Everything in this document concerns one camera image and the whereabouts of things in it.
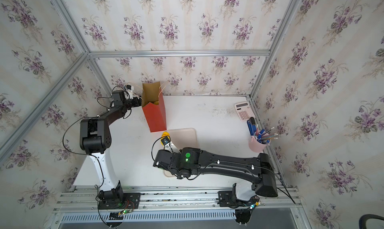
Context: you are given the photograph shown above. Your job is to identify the red paper bag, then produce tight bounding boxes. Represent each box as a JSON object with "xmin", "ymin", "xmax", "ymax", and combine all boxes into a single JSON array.
[{"xmin": 142, "ymin": 82, "xmax": 167, "ymax": 132}]

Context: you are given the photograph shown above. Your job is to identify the yellow striped bread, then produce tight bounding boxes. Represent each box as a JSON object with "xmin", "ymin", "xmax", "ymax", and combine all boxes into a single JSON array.
[{"xmin": 162, "ymin": 131, "xmax": 171, "ymax": 142}]

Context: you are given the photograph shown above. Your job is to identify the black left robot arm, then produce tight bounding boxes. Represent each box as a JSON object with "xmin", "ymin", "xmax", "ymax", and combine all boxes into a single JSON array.
[{"xmin": 80, "ymin": 88, "xmax": 142, "ymax": 198}]

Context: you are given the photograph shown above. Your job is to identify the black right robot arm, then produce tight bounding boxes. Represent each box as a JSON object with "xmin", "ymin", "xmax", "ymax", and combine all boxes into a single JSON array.
[{"xmin": 153, "ymin": 147, "xmax": 278, "ymax": 198}]

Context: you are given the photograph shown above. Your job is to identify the beige plastic tray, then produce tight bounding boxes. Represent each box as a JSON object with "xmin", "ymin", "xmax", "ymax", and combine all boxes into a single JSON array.
[{"xmin": 163, "ymin": 127, "xmax": 199, "ymax": 178}]

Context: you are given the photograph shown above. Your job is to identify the blue stapler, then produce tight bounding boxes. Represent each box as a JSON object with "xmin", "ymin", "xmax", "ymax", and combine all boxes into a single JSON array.
[{"xmin": 247, "ymin": 117, "xmax": 258, "ymax": 136}]

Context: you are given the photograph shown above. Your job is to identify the pink calculator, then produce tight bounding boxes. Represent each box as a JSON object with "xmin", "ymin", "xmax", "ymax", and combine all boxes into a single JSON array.
[{"xmin": 235, "ymin": 102, "xmax": 255, "ymax": 121}]

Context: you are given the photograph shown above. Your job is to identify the pens in holder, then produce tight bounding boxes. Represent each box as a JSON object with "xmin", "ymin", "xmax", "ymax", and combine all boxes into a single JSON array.
[{"xmin": 254, "ymin": 127, "xmax": 279, "ymax": 145}]

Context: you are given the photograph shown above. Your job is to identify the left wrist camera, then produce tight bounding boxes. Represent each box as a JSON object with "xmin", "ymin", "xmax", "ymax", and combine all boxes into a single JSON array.
[{"xmin": 125, "ymin": 84, "xmax": 134, "ymax": 99}]

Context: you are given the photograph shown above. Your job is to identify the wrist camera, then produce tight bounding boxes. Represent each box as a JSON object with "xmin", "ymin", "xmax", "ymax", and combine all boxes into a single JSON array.
[
  {"xmin": 125, "ymin": 84, "xmax": 134, "ymax": 99},
  {"xmin": 161, "ymin": 137, "xmax": 170, "ymax": 146}
]

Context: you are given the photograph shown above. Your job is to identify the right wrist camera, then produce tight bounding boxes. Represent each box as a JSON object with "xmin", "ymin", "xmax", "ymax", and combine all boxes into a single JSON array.
[{"xmin": 161, "ymin": 137, "xmax": 170, "ymax": 146}]

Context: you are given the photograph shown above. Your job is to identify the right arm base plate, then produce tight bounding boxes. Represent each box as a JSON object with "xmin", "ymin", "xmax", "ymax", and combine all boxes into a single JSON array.
[{"xmin": 218, "ymin": 191, "xmax": 260, "ymax": 209}]

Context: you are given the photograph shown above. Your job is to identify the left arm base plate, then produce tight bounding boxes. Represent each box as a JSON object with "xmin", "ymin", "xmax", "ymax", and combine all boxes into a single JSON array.
[{"xmin": 98, "ymin": 192, "xmax": 141, "ymax": 210}]

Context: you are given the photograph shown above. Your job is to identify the aluminium frame rail base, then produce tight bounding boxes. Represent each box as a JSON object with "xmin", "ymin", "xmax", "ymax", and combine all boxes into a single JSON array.
[{"xmin": 53, "ymin": 186, "xmax": 303, "ymax": 213}]

